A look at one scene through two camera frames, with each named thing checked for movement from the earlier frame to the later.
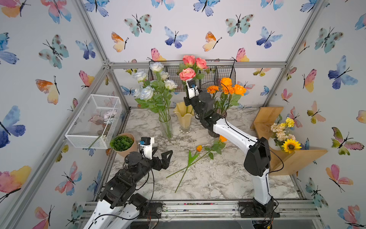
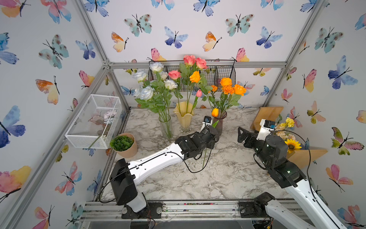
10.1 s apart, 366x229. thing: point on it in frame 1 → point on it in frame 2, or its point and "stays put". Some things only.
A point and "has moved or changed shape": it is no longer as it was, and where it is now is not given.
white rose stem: [157, 66] stays put
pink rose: [186, 74] → [175, 75]
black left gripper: [164, 163] → [211, 140]
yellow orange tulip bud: [190, 159] has moved or changed shape
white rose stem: [144, 92] stays put
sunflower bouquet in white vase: [281, 139] stays put
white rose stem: [165, 76] stays put
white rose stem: [170, 84] stays put
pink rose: [188, 60] stays put
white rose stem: [140, 75] stays put
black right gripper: [187, 100] → [249, 135]
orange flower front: [228, 89] stays put
